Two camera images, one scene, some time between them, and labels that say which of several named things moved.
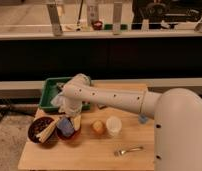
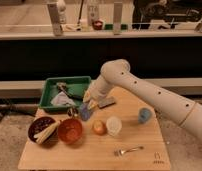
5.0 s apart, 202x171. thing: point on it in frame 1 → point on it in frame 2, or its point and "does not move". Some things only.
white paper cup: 114,125 does not move
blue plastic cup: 143,119 does not move
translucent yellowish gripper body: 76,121 → 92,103
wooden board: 100,139 does not move
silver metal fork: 118,152 does not move
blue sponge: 65,126 → 85,112
